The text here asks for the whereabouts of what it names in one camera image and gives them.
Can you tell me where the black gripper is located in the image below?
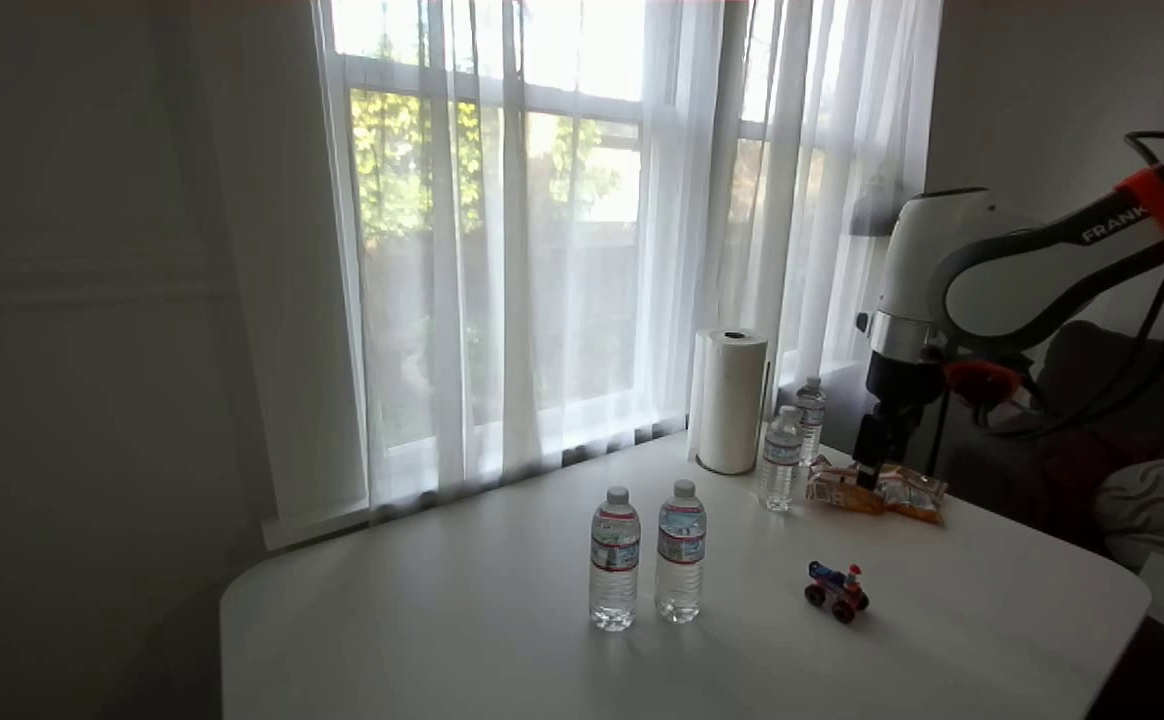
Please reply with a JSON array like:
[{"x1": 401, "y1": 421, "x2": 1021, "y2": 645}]
[{"x1": 848, "y1": 349, "x2": 948, "y2": 487}]

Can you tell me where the purple toy monster truck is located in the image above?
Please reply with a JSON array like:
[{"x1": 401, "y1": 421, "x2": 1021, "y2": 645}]
[{"x1": 800, "y1": 557, "x2": 875, "y2": 629}]

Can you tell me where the orange snack package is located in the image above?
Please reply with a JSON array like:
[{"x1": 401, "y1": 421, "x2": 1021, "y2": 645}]
[{"x1": 805, "y1": 457, "x2": 953, "y2": 530}]

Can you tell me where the clear plastic water bottle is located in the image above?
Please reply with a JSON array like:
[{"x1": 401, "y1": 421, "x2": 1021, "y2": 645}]
[
  {"x1": 754, "y1": 398, "x2": 807, "y2": 521},
  {"x1": 588, "y1": 485, "x2": 643, "y2": 640},
  {"x1": 787, "y1": 377, "x2": 832, "y2": 471},
  {"x1": 650, "y1": 475, "x2": 711, "y2": 629}
]

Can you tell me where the white paper towel roll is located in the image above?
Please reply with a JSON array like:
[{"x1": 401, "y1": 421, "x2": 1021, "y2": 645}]
[{"x1": 689, "y1": 324, "x2": 773, "y2": 480}]

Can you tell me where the dark red cushion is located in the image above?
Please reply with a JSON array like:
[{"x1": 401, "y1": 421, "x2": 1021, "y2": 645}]
[{"x1": 1025, "y1": 429, "x2": 1152, "y2": 536}]

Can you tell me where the dark grey sofa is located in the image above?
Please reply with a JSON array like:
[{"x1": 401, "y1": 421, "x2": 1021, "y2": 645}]
[{"x1": 1025, "y1": 316, "x2": 1164, "y2": 553}]

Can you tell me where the white framed window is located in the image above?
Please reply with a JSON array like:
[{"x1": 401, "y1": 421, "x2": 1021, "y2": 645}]
[{"x1": 324, "y1": 0, "x2": 875, "y2": 463}]

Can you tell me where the white sheer curtain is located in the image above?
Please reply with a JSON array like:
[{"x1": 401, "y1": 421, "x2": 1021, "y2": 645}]
[{"x1": 195, "y1": 0, "x2": 948, "y2": 530}]

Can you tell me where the red wrapped cable connector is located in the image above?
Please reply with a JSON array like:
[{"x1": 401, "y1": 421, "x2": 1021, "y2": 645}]
[{"x1": 942, "y1": 357, "x2": 1029, "y2": 407}]

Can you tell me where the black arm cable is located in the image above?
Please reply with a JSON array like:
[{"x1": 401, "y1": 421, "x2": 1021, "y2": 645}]
[{"x1": 992, "y1": 126, "x2": 1164, "y2": 447}]

